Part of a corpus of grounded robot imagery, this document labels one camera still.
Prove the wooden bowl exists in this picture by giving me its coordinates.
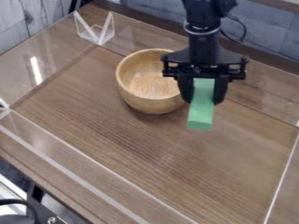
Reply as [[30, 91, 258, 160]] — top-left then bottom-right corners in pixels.
[[117, 48, 185, 115]]

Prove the black table frame bracket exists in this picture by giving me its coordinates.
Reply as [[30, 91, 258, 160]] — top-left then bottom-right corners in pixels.
[[27, 183, 75, 224]]

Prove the black cable lower left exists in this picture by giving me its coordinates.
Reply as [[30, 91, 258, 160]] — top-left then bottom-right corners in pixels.
[[0, 199, 34, 224]]

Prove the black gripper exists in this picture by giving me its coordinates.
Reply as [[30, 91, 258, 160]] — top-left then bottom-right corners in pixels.
[[162, 49, 249, 105]]

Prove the clear acrylic corner bracket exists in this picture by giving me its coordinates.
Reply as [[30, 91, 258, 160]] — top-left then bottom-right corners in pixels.
[[74, 11, 115, 46]]

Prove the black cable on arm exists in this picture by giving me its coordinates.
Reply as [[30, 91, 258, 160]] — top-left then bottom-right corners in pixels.
[[219, 12, 249, 44]]

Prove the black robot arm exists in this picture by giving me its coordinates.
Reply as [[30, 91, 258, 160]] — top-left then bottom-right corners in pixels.
[[162, 0, 249, 105]]

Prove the green rectangular stick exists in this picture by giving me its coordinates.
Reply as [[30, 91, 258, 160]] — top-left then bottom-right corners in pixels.
[[187, 79, 215, 131]]

